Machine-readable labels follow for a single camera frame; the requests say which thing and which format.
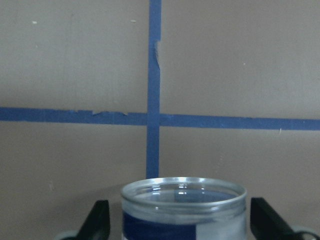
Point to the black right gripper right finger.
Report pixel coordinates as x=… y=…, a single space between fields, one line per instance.
x=267 y=224

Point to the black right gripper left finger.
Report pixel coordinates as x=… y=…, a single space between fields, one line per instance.
x=97 y=224

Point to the tennis ball can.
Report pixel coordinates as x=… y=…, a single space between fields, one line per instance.
x=183 y=208

